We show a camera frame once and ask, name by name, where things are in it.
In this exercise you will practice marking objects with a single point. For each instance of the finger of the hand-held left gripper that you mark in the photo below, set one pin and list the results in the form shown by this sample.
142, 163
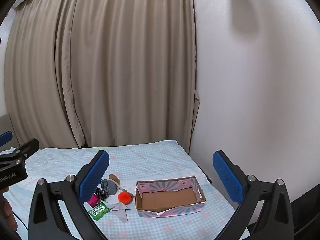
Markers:
27, 148
5, 138

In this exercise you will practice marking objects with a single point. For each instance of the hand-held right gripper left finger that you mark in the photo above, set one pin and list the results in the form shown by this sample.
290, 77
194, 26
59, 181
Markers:
96, 175

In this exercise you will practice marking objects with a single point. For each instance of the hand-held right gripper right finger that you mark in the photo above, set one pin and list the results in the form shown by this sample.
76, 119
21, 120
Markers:
227, 177

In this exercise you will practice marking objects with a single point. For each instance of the grey sock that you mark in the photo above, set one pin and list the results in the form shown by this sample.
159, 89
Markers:
111, 186

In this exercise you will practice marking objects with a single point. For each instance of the black printed cloth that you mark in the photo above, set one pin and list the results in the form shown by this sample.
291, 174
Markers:
102, 193

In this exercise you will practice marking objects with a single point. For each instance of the magenta pouch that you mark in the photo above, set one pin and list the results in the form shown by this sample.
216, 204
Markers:
93, 200

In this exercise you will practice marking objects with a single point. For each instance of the orange pompom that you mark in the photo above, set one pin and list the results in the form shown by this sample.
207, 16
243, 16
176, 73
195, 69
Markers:
124, 197

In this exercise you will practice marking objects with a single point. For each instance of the green wet wipes packet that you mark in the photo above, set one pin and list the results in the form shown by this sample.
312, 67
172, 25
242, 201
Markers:
98, 211

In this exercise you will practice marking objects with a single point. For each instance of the white cleaning cloth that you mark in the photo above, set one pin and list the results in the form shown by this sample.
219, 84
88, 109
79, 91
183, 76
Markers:
121, 212

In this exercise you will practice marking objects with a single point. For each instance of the cardboard box with pink lining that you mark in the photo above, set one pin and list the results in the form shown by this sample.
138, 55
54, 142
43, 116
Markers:
165, 198

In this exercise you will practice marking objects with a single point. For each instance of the person's left hand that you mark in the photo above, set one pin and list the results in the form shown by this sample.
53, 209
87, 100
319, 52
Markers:
7, 212

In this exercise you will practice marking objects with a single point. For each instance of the small brown plush toy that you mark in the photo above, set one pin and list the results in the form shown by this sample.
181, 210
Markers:
114, 178

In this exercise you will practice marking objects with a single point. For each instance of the dark object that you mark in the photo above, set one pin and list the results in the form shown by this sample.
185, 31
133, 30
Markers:
307, 205

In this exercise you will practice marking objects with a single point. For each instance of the beige curtain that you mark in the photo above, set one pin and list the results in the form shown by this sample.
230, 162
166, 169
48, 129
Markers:
112, 67

